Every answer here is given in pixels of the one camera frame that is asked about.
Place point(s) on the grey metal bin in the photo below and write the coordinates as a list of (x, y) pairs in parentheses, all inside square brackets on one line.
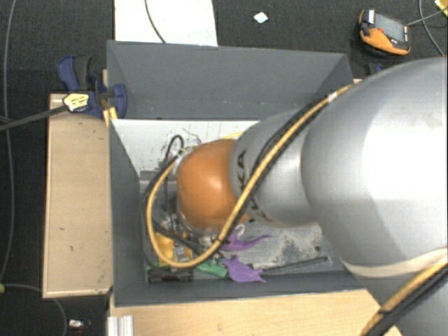
[(217, 82)]

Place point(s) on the yellow soft block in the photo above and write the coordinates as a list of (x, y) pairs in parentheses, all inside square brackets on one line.
[(164, 248)]

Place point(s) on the purple toy animal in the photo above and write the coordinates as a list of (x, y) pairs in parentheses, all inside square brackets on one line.
[(243, 271)]

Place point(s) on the pale wood flat board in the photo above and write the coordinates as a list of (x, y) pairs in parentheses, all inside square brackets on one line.
[(77, 201)]

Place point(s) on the green toy piece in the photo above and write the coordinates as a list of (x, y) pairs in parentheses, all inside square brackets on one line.
[(210, 269)]

